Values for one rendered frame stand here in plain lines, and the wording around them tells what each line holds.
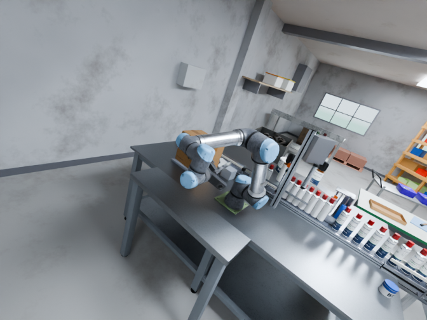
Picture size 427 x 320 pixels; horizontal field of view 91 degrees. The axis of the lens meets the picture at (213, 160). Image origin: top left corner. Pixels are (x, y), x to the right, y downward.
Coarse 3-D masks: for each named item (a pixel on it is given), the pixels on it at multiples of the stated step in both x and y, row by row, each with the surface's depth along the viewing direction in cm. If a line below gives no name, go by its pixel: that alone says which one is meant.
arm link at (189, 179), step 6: (186, 174) 86; (192, 174) 86; (198, 174) 87; (204, 174) 89; (180, 180) 88; (186, 180) 87; (192, 180) 86; (198, 180) 88; (204, 180) 94; (186, 186) 87; (192, 186) 86
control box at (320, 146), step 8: (320, 136) 144; (312, 144) 143; (320, 144) 142; (328, 144) 144; (312, 152) 144; (320, 152) 146; (328, 152) 148; (304, 160) 147; (312, 160) 147; (320, 160) 149
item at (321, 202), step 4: (324, 196) 158; (328, 196) 157; (320, 200) 159; (324, 200) 158; (316, 204) 162; (320, 204) 159; (324, 204) 159; (316, 208) 161; (320, 208) 160; (312, 212) 164; (316, 212) 162; (312, 216) 164; (316, 216) 164
